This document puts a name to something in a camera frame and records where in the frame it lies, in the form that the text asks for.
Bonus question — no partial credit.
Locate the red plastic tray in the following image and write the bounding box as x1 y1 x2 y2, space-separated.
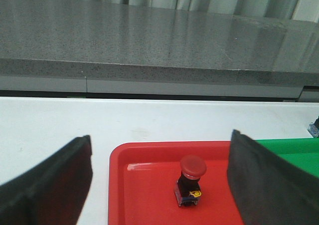
108 141 242 225

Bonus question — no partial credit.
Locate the red mushroom push button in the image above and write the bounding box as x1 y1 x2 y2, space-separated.
174 155 207 207

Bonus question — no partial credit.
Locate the grey granite counter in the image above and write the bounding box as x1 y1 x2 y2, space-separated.
0 0 319 102

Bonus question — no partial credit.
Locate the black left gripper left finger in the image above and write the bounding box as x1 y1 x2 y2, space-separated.
0 135 93 225

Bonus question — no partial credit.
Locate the green plastic tray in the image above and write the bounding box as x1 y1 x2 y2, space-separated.
257 138 319 177

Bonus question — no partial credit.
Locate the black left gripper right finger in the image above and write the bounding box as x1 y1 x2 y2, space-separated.
227 130 319 225

